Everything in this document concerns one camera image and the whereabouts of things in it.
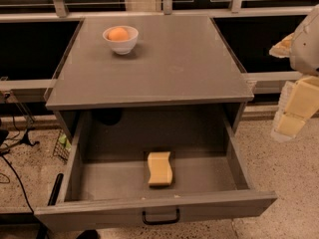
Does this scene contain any black stand at left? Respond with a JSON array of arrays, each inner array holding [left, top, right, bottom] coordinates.
[[0, 91, 39, 156]]

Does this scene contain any white ceramic bowl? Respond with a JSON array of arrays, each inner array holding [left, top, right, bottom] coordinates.
[[103, 26, 139, 55]]

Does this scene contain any wire basket with green item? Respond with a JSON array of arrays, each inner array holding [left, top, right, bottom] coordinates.
[[53, 130, 71, 163]]

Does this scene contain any open grey top drawer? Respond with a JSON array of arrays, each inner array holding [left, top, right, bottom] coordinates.
[[36, 107, 276, 231]]

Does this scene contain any black bar beside drawer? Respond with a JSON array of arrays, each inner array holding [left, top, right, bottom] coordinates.
[[48, 173, 64, 206]]

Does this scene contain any metal window railing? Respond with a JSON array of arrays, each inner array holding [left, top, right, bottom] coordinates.
[[1, 0, 318, 107]]

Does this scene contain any orange fruit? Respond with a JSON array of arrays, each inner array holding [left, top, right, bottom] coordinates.
[[108, 27, 129, 41]]

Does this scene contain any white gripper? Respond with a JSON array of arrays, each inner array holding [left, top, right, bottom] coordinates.
[[269, 33, 319, 142]]

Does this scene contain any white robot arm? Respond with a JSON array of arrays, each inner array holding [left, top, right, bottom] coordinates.
[[269, 5, 319, 142]]

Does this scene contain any yellow sponge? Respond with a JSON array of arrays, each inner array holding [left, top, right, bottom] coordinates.
[[148, 151, 173, 187]]

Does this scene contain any black drawer handle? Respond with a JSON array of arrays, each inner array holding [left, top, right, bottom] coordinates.
[[142, 208, 180, 226]]

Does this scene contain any grey cabinet with counter top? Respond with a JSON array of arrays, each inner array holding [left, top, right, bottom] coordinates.
[[43, 15, 255, 141]]

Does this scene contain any black floor cable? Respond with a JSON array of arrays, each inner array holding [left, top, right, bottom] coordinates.
[[0, 152, 36, 213]]

